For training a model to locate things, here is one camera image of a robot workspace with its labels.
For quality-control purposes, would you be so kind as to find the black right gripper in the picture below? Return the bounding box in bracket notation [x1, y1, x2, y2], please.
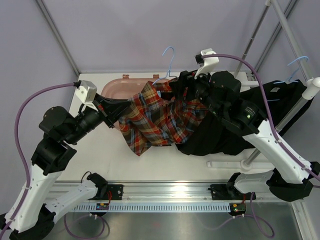
[168, 65, 224, 118]

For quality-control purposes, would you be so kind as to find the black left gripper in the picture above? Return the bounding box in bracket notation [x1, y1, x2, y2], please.
[65, 92, 132, 145]

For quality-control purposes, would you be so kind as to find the light blue wire hanger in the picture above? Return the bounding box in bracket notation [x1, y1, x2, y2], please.
[152, 46, 177, 86]

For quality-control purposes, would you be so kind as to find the red plaid shirt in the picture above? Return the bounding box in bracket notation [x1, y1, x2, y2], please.
[118, 81, 208, 156]

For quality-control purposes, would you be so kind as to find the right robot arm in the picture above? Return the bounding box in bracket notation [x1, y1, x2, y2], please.
[170, 71, 320, 202]

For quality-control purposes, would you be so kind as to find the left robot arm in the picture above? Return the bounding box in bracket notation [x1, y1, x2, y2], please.
[0, 94, 131, 240]

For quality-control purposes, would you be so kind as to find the black shirt on hanger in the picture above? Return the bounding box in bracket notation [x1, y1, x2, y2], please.
[176, 79, 309, 156]

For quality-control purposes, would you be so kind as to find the blue hanger holding black shirt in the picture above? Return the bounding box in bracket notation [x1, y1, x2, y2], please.
[273, 56, 309, 87]

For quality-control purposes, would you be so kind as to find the pink plastic basin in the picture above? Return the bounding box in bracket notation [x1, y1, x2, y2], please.
[101, 73, 172, 100]

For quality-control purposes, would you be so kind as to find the white clothes rack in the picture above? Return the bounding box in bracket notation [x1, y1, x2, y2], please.
[206, 0, 320, 175]

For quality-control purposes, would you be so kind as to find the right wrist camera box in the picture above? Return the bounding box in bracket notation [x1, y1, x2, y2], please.
[195, 48, 220, 78]

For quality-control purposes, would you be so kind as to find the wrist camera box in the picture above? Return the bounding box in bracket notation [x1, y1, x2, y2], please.
[195, 48, 220, 78]
[75, 80, 98, 111]

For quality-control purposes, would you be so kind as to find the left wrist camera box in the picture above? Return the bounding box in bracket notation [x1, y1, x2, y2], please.
[75, 80, 98, 111]

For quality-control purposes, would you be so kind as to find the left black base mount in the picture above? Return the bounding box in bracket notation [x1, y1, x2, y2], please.
[90, 184, 124, 201]

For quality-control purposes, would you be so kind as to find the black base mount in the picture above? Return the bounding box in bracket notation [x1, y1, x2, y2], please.
[90, 184, 124, 201]
[207, 183, 252, 201]

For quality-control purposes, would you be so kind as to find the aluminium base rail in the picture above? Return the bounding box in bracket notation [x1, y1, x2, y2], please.
[47, 180, 305, 203]

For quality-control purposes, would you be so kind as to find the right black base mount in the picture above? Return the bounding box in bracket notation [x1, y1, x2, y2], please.
[207, 183, 252, 201]

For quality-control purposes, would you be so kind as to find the white slotted cable duct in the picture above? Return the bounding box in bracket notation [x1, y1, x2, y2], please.
[71, 202, 231, 213]

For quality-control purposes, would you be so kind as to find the left aluminium frame post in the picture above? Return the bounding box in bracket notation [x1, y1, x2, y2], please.
[34, 0, 81, 77]

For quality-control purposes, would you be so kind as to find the aluminium frame post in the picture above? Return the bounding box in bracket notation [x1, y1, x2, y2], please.
[253, 0, 300, 72]
[34, 0, 81, 77]

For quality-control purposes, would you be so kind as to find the right aluminium frame post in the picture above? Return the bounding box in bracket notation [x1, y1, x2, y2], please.
[253, 0, 300, 72]

